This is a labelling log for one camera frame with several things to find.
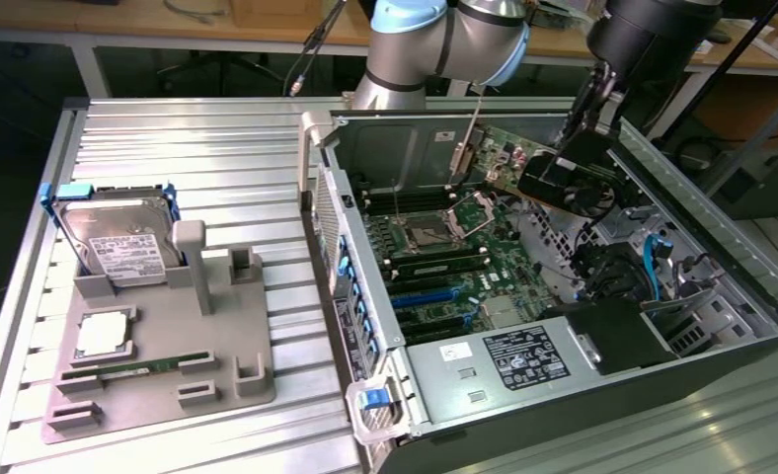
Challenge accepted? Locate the graphics card with black fan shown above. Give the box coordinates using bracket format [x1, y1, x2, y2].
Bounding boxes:
[450, 96, 622, 219]

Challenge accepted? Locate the aluminium profile frame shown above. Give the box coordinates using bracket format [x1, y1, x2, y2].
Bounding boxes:
[702, 86, 778, 198]

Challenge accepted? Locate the silver disk bay cage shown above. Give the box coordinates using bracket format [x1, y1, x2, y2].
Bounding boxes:
[523, 197, 628, 259]

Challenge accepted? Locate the thin hanging cable with plug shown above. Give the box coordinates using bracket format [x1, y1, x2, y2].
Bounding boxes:
[284, 0, 352, 98]

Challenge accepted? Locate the open black PC case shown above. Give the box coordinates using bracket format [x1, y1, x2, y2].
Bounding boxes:
[299, 108, 778, 474]

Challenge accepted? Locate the silver socket cover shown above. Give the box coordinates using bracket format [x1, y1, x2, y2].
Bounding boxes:
[444, 190, 503, 236]

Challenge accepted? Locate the blue expansion slot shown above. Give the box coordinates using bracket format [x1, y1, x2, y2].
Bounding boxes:
[388, 288, 462, 311]

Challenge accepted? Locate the grey power supply unit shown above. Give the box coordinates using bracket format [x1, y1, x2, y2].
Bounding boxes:
[403, 315, 607, 432]

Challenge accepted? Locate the black air duct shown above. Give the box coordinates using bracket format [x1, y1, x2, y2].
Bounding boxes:
[536, 300, 682, 377]

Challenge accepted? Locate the silver CPU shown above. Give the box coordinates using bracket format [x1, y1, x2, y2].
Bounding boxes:
[74, 315, 132, 357]

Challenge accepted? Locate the hard disk in blue caddy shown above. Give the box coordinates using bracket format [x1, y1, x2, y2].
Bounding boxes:
[35, 182, 187, 289]

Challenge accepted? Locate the black stand pole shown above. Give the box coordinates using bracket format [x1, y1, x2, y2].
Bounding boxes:
[650, 0, 778, 140]

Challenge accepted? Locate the CPU socket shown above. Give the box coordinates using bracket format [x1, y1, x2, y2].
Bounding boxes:
[398, 214, 458, 254]

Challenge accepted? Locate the silver chipset heat sink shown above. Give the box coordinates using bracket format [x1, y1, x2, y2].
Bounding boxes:
[480, 295, 530, 328]

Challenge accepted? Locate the black RAM stick with label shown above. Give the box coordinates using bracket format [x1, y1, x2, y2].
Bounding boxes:
[388, 254, 491, 281]

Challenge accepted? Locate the green RAM stick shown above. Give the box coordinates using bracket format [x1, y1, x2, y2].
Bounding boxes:
[100, 358, 184, 382]

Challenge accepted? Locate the green Dell motherboard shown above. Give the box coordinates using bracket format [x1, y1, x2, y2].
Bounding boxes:
[362, 187, 582, 347]

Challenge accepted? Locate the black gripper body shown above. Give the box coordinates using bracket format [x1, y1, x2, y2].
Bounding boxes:
[586, 0, 724, 83]

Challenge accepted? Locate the socket locking lever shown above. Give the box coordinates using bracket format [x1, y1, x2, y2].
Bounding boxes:
[390, 177, 406, 224]

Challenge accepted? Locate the wooden desk white frame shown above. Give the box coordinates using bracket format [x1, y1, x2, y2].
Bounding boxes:
[0, 0, 778, 144]

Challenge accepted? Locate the blue SATA wire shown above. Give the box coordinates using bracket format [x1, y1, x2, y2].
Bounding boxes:
[640, 230, 679, 303]

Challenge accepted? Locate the grey parts rack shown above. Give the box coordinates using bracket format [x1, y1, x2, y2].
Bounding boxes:
[39, 219, 279, 446]

